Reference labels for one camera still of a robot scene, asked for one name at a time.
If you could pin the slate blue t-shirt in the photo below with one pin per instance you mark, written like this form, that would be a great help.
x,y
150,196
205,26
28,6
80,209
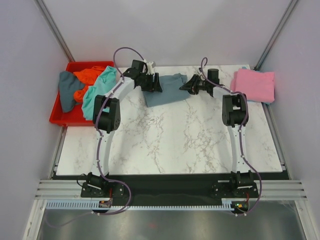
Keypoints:
x,y
171,92

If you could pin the left aluminium corner post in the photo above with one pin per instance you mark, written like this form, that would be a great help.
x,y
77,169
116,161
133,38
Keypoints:
x,y
41,5

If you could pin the right aluminium corner post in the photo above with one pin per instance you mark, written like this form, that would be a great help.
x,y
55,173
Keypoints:
x,y
276,33

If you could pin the aluminium frame rails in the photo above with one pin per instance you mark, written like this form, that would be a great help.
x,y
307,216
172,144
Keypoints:
x,y
48,190

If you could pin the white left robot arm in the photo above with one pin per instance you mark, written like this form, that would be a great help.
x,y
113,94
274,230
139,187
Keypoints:
x,y
107,111

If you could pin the orange t-shirt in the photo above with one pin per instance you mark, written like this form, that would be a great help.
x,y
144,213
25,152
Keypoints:
x,y
87,77

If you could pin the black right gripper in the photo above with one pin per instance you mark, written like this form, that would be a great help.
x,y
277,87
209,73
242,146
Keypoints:
x,y
190,85

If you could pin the light blue slotted cable duct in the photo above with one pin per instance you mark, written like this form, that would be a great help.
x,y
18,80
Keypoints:
x,y
99,205

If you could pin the aluminium corner post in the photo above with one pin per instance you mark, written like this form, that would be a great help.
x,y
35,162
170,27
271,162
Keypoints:
x,y
41,5
276,33

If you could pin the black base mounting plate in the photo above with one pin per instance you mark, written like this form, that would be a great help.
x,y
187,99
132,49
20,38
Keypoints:
x,y
167,188

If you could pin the red plastic bin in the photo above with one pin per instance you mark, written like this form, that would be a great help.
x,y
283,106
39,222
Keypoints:
x,y
75,117

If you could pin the aqua t-shirt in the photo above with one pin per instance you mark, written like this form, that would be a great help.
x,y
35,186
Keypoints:
x,y
103,84

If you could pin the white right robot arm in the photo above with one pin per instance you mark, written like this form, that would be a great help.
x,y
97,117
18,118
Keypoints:
x,y
235,116

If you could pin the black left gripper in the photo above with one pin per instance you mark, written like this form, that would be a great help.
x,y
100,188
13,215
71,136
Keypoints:
x,y
157,87

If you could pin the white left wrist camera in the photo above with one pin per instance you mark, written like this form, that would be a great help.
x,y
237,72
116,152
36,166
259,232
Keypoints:
x,y
150,67

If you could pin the dark blue t-shirt in bin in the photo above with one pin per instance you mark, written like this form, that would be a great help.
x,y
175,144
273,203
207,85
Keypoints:
x,y
68,84

